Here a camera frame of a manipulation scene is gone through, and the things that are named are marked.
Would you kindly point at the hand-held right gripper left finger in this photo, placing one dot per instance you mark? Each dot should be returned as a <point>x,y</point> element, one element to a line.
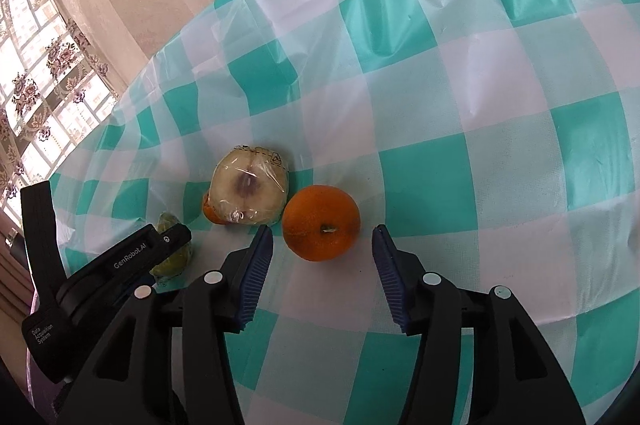
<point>252,285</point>

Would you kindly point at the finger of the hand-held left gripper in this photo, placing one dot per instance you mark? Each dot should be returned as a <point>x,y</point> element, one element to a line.
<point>172,239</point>

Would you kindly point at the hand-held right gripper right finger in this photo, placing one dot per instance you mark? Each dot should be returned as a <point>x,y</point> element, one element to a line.
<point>392,285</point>

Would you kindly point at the yellow-green star fruit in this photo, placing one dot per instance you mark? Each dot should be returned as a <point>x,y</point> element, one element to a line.
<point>172,264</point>

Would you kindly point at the large orange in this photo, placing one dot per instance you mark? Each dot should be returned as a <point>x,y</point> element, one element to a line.
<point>321,222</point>

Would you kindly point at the small orange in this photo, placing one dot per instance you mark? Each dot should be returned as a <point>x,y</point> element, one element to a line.
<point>212,211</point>

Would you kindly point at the wrapped pale fruit half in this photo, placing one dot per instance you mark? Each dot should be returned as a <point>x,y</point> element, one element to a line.
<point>250,190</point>

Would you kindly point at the teal white checked tablecloth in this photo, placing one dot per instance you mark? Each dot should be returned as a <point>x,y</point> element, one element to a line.
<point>450,105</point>

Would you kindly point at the floral lace curtain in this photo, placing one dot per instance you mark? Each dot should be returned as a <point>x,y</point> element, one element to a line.
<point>45,95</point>

